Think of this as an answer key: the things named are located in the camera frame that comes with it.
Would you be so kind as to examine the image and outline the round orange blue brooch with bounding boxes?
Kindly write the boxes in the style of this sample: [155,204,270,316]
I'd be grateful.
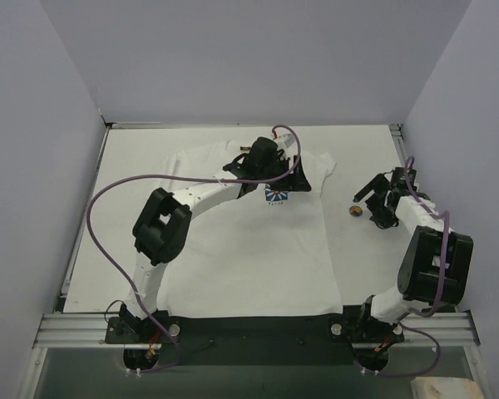
[348,205,363,218]

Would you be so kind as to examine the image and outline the white t-shirt with flower print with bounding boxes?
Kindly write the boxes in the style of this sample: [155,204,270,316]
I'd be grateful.
[157,150,343,318]

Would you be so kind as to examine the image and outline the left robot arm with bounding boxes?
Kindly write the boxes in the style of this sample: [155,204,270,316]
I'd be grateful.
[119,133,312,342]

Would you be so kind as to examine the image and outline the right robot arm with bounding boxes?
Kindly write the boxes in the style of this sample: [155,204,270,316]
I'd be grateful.
[353,167,474,332]

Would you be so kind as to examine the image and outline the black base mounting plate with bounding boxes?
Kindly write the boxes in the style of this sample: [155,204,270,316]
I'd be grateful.
[104,306,404,371]

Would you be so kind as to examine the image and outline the beige foam block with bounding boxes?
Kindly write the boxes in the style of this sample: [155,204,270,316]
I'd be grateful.
[411,377,484,399]

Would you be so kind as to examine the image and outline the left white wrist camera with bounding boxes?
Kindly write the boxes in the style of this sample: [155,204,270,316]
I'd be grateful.
[271,131,296,150]

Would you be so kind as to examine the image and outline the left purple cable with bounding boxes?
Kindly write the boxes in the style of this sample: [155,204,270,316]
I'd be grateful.
[86,124,304,373]

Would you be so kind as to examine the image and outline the aluminium front rail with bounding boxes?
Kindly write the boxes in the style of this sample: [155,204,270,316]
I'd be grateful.
[33,313,107,349]

